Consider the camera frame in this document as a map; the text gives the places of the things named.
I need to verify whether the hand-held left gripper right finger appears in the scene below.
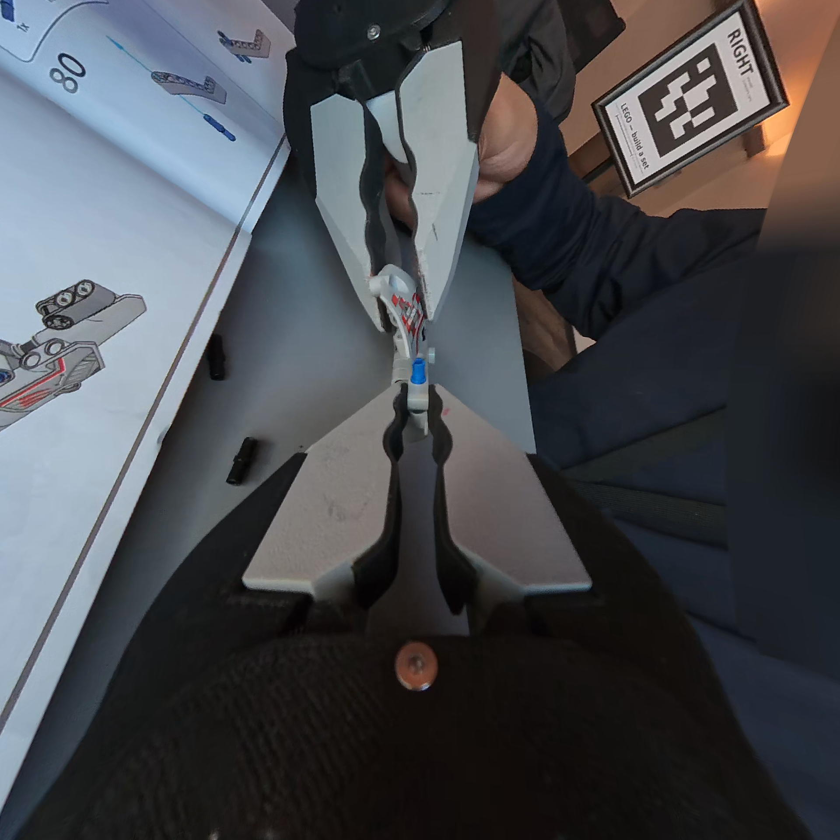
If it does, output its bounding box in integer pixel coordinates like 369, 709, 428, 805
430, 386, 593, 632

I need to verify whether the black framed tag sign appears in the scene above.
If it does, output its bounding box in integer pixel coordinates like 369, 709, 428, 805
591, 0, 788, 199

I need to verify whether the person's dark clothing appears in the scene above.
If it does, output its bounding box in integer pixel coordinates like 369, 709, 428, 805
525, 289, 729, 644

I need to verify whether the lego instruction booklet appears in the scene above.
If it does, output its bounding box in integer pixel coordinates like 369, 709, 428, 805
0, 0, 293, 729

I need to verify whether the person's right hand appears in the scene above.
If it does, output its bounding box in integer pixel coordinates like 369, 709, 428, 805
467, 72, 542, 204

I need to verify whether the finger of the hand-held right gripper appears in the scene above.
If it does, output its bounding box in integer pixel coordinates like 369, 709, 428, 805
308, 92, 398, 332
392, 39, 483, 324

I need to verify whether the white red printed lego assembly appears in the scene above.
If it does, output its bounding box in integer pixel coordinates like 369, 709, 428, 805
367, 264, 437, 437

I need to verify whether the person's right forearm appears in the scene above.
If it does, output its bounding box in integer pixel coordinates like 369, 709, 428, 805
467, 98, 769, 342

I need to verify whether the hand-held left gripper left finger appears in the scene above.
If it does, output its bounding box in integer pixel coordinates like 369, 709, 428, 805
242, 386, 403, 610

